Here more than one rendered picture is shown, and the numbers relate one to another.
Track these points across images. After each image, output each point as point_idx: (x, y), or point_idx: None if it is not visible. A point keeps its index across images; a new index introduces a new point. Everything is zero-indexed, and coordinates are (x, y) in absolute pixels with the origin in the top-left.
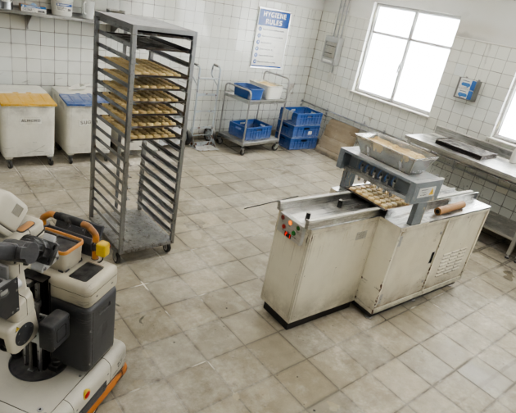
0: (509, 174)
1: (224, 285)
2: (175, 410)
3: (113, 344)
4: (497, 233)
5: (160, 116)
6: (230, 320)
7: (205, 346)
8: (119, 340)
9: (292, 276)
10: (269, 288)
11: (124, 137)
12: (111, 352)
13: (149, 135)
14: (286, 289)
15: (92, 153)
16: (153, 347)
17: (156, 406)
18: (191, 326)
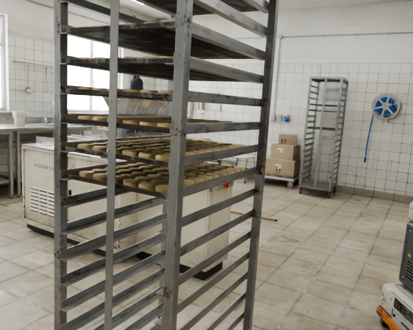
0: None
1: (190, 305)
2: (360, 294)
3: (396, 284)
4: None
5: (157, 140)
6: (243, 292)
7: (290, 296)
8: (387, 285)
9: (227, 217)
10: (212, 253)
11: (263, 166)
12: (402, 283)
13: (214, 163)
14: (223, 234)
15: (177, 306)
16: (329, 319)
17: (370, 302)
18: (277, 308)
